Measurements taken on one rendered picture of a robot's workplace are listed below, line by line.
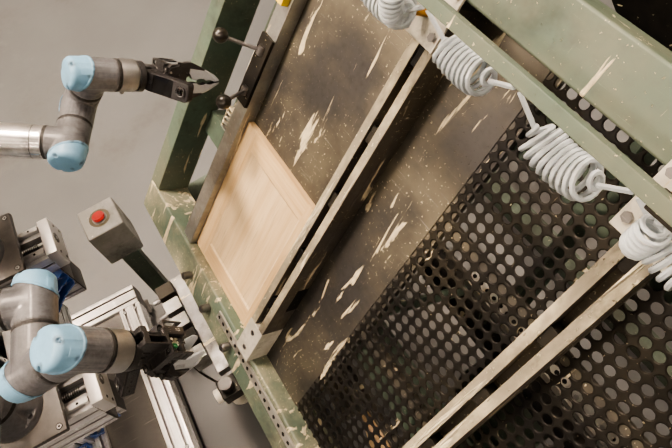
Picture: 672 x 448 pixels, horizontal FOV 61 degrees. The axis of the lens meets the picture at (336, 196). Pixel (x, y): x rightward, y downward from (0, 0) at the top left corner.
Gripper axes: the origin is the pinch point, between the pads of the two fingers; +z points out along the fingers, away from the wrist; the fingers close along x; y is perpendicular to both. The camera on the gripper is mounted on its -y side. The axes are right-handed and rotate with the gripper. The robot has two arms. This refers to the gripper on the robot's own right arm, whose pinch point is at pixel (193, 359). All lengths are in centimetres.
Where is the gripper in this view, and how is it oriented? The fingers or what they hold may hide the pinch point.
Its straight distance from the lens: 126.4
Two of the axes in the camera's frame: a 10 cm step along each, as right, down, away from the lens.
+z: 4.8, 2.5, 8.4
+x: -4.8, -7.3, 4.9
